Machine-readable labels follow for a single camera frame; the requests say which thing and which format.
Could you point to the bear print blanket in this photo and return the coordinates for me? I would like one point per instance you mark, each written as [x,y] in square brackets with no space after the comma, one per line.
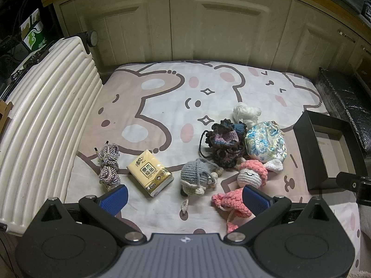
[162,115]

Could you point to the grey crochet toy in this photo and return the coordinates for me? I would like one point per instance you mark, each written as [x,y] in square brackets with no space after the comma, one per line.
[194,175]

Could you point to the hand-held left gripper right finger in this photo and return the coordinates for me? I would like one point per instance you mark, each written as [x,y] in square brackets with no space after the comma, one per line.
[255,200]

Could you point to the pink crochet doll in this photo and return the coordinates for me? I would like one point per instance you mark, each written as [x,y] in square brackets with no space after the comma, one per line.
[252,169]

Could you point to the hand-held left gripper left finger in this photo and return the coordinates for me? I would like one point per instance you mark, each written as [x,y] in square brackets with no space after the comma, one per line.
[113,200]

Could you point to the yellow tissue packet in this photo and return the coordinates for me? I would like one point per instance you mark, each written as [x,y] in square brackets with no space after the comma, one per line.
[147,173]

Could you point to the black box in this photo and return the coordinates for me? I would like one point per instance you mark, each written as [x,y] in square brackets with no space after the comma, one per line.
[307,153]

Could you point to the green patterned box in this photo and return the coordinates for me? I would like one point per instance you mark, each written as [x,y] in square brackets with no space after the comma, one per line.
[34,37]

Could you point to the cream ribbed suitcase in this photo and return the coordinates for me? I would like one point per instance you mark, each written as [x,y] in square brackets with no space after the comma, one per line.
[49,115]

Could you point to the blue floral fabric pouch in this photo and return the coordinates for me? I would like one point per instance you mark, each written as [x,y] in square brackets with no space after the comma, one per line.
[263,144]

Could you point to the white yarn ball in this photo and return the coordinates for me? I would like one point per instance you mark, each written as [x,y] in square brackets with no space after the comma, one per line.
[246,113]

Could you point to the black wrapped package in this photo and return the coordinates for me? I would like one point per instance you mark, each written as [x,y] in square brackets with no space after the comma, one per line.
[345,101]

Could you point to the brown wooden frame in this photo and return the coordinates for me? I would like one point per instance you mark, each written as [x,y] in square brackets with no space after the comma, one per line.
[5,115]

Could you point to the dark crochet pouch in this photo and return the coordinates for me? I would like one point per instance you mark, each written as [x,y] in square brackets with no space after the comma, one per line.
[226,142]

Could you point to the cream kitchen cabinet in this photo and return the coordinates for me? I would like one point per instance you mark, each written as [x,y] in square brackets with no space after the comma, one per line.
[226,34]

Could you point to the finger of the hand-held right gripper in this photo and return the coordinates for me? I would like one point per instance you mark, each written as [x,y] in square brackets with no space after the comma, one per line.
[347,181]

